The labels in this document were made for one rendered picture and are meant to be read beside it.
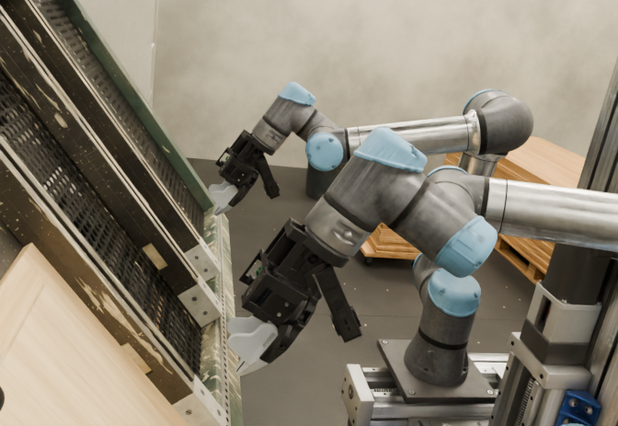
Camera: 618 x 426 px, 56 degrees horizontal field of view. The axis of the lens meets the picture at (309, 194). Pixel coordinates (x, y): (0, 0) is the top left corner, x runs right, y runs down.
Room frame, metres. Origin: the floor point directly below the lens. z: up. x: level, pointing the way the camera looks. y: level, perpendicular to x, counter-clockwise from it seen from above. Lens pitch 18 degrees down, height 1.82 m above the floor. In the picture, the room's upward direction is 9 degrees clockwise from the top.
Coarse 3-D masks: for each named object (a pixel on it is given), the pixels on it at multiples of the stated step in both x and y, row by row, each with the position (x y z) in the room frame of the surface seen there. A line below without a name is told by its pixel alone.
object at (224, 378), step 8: (224, 296) 1.65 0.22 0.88; (224, 304) 1.60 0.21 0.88; (224, 312) 1.55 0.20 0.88; (224, 320) 1.50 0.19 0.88; (224, 328) 1.46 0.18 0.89; (224, 336) 1.42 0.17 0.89; (224, 344) 1.37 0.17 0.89; (224, 352) 1.33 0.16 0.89; (224, 360) 1.30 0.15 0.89; (224, 368) 1.26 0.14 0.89; (224, 376) 1.23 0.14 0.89; (224, 384) 1.20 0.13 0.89; (224, 392) 1.17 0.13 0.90; (224, 400) 1.14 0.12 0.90; (224, 408) 1.11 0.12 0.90
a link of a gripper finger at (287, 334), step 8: (304, 312) 0.63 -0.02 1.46; (296, 320) 0.62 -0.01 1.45; (280, 328) 0.62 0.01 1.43; (288, 328) 0.61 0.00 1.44; (296, 328) 0.61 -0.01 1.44; (280, 336) 0.61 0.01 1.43; (288, 336) 0.60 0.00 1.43; (296, 336) 0.61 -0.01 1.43; (272, 344) 0.61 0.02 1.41; (280, 344) 0.60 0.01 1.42; (288, 344) 0.60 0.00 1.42; (264, 352) 0.61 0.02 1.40; (272, 352) 0.61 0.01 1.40; (280, 352) 0.61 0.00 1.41; (264, 360) 0.61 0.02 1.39; (272, 360) 0.61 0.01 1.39
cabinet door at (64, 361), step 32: (32, 256) 0.90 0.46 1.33; (0, 288) 0.76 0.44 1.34; (32, 288) 0.83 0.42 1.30; (64, 288) 0.92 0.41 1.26; (0, 320) 0.71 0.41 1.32; (32, 320) 0.78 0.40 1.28; (64, 320) 0.86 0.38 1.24; (96, 320) 0.94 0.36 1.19; (0, 352) 0.67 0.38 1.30; (32, 352) 0.73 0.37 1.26; (64, 352) 0.79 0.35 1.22; (96, 352) 0.87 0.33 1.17; (0, 384) 0.63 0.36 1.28; (32, 384) 0.68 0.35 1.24; (64, 384) 0.74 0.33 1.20; (96, 384) 0.81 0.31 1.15; (128, 384) 0.90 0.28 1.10; (0, 416) 0.59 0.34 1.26; (32, 416) 0.64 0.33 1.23; (64, 416) 0.69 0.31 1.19; (96, 416) 0.75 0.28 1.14; (128, 416) 0.83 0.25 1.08; (160, 416) 0.92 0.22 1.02
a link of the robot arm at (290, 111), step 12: (288, 84) 1.31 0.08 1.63; (288, 96) 1.29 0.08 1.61; (300, 96) 1.28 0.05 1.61; (312, 96) 1.30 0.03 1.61; (276, 108) 1.29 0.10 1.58; (288, 108) 1.28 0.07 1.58; (300, 108) 1.29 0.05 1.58; (312, 108) 1.31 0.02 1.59; (264, 120) 1.29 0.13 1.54; (276, 120) 1.28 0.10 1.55; (288, 120) 1.28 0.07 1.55; (300, 120) 1.28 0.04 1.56; (288, 132) 1.29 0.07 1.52
